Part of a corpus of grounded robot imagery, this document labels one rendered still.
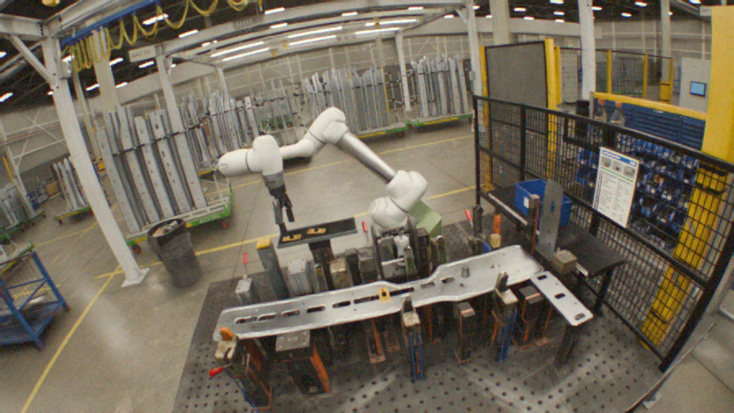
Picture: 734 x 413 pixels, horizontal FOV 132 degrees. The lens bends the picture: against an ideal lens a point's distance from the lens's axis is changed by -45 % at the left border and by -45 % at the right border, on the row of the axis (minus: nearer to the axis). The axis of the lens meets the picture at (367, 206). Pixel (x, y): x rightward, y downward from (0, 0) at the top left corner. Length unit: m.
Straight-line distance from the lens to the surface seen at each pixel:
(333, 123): 1.68
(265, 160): 1.22
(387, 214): 1.75
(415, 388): 1.28
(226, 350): 1.13
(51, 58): 4.48
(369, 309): 1.16
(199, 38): 7.22
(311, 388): 1.31
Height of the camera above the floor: 1.80
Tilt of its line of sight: 25 degrees down
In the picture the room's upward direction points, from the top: 10 degrees counter-clockwise
